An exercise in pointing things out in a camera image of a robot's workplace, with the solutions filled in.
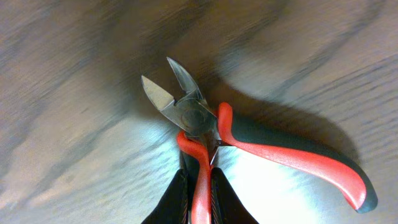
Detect red handled pliers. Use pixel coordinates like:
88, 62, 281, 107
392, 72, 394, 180
141, 59, 378, 223

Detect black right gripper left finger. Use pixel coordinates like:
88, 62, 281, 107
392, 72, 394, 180
142, 162, 189, 224

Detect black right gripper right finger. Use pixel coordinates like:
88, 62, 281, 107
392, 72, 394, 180
211, 167, 259, 224

